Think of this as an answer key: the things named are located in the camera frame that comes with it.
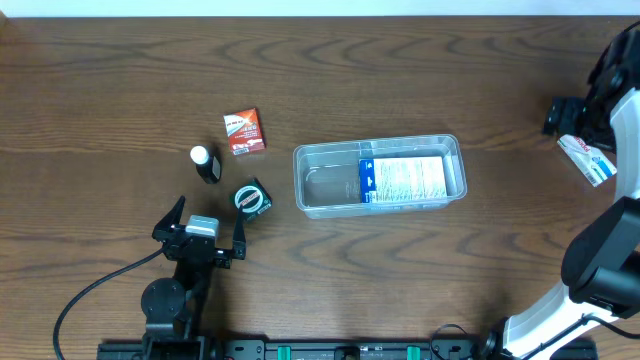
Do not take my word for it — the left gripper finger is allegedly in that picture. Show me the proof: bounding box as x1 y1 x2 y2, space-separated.
232 211 247 260
152 196 186 241

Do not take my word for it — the white Panadol box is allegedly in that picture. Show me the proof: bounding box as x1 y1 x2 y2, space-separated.
557 135 617 187

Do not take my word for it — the red and white box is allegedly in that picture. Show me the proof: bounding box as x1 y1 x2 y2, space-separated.
223 108 266 156

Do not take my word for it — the blue cooling patch box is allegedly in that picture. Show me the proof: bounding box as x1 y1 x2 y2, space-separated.
359 157 447 203

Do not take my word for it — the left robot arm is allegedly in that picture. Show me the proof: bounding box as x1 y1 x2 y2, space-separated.
141 197 247 360

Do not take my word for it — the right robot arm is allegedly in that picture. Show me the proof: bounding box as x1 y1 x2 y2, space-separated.
474 23 639 359

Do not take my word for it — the clear plastic container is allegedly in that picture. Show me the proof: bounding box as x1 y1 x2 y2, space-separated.
293 134 468 219

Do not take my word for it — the dark green square box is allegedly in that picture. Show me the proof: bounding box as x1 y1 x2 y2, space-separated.
230 178 273 222

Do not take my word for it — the black bottle white cap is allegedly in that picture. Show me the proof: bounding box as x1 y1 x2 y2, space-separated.
190 145 221 184

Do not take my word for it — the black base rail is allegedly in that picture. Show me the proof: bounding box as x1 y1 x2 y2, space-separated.
96 339 599 360

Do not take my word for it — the left black cable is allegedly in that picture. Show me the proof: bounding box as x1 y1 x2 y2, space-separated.
52 247 169 360

